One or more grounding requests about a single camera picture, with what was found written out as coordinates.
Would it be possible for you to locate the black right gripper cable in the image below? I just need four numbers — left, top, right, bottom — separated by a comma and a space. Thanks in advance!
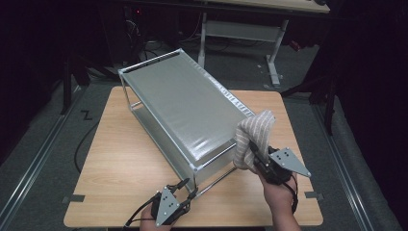
282, 174, 300, 215

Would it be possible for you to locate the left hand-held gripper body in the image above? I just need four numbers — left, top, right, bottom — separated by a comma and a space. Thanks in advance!
150, 186, 191, 227

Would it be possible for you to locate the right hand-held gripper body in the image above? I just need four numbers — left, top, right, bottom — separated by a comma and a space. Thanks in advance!
255, 145, 312, 186

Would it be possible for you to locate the black cable bundle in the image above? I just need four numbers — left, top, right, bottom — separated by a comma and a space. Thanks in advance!
129, 38, 163, 70

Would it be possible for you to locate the wooden desk with white legs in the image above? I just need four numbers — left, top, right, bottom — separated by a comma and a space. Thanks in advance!
191, 0, 331, 87

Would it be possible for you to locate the black floor cable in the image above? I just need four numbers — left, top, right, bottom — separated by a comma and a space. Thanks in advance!
74, 121, 100, 174

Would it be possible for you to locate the metal floor rail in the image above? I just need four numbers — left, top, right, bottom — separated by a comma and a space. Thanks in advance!
0, 92, 83, 225
312, 104, 374, 231

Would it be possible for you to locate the grey tape piece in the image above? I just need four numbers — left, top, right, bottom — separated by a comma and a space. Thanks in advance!
304, 191, 324, 201
61, 193, 85, 205

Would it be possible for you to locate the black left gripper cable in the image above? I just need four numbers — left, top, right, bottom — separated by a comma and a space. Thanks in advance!
123, 192, 162, 230

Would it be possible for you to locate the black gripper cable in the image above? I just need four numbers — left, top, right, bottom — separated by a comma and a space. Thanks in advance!
123, 192, 162, 230
282, 174, 300, 215

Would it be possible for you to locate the black metal stand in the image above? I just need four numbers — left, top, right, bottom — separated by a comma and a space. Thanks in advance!
280, 64, 338, 136
61, 54, 129, 116

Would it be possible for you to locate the grey two-tier shelf rack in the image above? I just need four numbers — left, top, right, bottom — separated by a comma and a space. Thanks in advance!
117, 47, 258, 198

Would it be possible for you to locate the beige striped towel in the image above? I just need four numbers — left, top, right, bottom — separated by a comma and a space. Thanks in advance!
233, 109, 277, 171

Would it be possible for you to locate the person's left hand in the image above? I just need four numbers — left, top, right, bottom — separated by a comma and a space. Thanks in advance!
139, 205, 175, 231

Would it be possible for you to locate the dark computer tower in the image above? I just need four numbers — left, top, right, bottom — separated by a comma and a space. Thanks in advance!
123, 5, 148, 64

